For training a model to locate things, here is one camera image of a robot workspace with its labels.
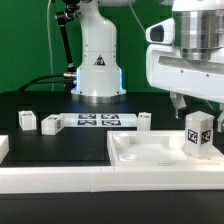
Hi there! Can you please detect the white square table top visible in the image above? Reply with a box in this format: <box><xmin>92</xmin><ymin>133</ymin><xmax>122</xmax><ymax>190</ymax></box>
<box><xmin>107</xmin><ymin>131</ymin><xmax>224</xmax><ymax>167</ymax></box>

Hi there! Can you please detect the white marker base plate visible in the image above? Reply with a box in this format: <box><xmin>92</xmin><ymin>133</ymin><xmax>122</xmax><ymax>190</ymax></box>
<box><xmin>62</xmin><ymin>113</ymin><xmax>137</xmax><ymax>127</ymax></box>

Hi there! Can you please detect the thin grey cable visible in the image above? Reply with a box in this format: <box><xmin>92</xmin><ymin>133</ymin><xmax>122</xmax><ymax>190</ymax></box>
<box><xmin>127</xmin><ymin>0</ymin><xmax>151</xmax><ymax>39</ymax></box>

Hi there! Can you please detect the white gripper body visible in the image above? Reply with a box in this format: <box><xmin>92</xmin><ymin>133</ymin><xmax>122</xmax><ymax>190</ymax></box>
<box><xmin>146</xmin><ymin>44</ymin><xmax>224</xmax><ymax>103</ymax></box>

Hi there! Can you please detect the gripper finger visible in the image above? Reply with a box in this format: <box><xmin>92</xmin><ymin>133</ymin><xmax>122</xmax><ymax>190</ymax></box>
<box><xmin>170</xmin><ymin>92</ymin><xmax>187</xmax><ymax>119</ymax></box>
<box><xmin>217</xmin><ymin>104</ymin><xmax>224</xmax><ymax>133</ymax></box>

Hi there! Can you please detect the black cable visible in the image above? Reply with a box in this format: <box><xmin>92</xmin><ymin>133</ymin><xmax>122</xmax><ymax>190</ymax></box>
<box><xmin>18</xmin><ymin>73</ymin><xmax>68</xmax><ymax>93</ymax></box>

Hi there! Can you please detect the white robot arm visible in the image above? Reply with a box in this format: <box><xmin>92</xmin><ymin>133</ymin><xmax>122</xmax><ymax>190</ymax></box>
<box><xmin>72</xmin><ymin>0</ymin><xmax>224</xmax><ymax>132</ymax></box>

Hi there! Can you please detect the white U-shaped fence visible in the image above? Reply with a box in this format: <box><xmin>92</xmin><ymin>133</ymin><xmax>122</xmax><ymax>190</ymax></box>
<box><xmin>0</xmin><ymin>134</ymin><xmax>224</xmax><ymax>195</ymax></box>

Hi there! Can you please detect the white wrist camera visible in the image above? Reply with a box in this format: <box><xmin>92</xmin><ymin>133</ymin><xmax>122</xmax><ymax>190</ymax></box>
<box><xmin>146</xmin><ymin>18</ymin><xmax>175</xmax><ymax>45</ymax></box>

